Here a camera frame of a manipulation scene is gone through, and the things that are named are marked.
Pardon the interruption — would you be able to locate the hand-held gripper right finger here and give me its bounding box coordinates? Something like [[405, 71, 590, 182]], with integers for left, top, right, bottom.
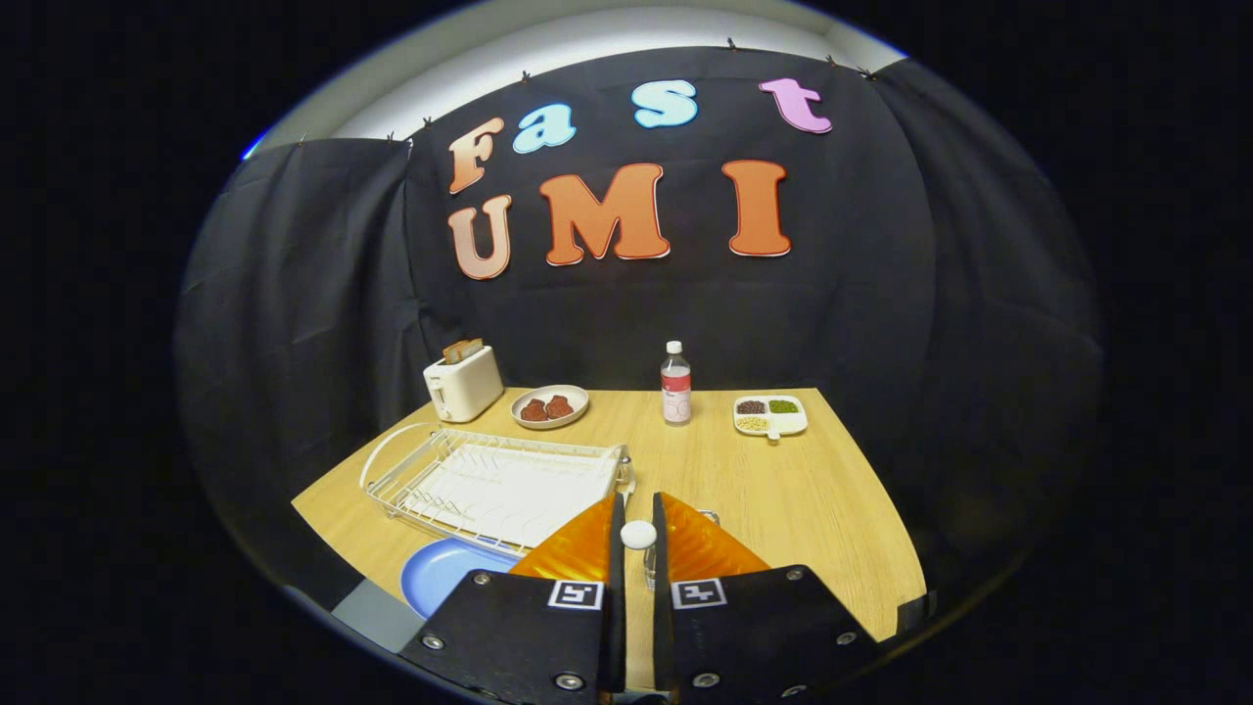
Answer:
[[652, 492, 882, 705]]

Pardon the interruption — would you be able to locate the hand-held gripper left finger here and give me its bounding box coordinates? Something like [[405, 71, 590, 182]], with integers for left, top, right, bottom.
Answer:
[[399, 493, 628, 705]]

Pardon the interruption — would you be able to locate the spoon with blue checked handle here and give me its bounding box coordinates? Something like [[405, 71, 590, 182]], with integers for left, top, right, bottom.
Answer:
[[621, 520, 659, 592]]

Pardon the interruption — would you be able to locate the white wire dish rack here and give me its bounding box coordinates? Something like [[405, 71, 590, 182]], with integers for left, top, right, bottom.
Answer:
[[359, 423, 636, 559]]

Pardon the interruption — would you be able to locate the light blue plate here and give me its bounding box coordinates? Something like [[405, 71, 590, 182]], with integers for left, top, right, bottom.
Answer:
[[400, 537, 520, 620]]

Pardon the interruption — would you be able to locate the small beige plate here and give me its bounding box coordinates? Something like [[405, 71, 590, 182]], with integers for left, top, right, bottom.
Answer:
[[511, 384, 590, 431]]

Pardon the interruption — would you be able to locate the white divided dish with beans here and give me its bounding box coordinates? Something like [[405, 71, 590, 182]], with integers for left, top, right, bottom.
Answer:
[[733, 395, 810, 442]]

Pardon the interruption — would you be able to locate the clear bottle with white cap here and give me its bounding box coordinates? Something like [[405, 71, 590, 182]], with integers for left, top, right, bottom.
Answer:
[[661, 341, 693, 426]]

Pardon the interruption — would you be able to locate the grey flat panel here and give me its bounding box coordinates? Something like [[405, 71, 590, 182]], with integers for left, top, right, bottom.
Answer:
[[331, 578, 427, 655]]

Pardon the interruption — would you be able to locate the white toaster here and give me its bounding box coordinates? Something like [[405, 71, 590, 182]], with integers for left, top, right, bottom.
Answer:
[[423, 345, 505, 424]]

